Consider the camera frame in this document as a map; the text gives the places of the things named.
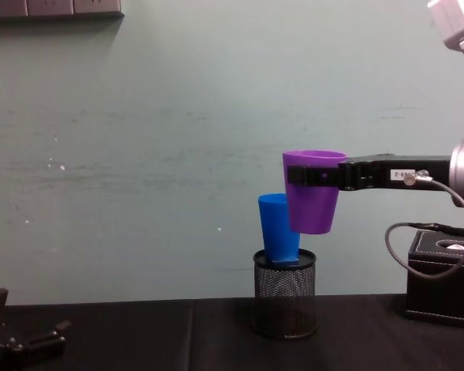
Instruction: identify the black mesh pen holder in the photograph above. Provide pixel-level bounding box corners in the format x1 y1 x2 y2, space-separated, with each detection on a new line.
252 248 319 342

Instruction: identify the purple plastic cup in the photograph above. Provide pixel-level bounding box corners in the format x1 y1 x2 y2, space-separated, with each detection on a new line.
281 149 348 236

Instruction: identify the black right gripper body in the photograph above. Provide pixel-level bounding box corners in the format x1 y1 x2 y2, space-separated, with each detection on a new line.
337 153 452 192

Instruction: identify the black leather tissue box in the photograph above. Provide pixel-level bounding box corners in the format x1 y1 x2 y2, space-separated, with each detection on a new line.
405 229 464 330

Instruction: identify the black table cloth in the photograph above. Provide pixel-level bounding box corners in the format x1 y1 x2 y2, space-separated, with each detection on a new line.
0 294 464 371

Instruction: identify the thin dark gripper cable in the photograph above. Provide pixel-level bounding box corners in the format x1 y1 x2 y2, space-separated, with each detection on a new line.
384 168 464 281

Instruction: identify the white wall socket panel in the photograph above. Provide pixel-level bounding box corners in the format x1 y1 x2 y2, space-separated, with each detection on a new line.
0 0 125 19

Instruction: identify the blue plastic cup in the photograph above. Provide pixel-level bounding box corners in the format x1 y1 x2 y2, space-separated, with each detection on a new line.
258 192 303 268

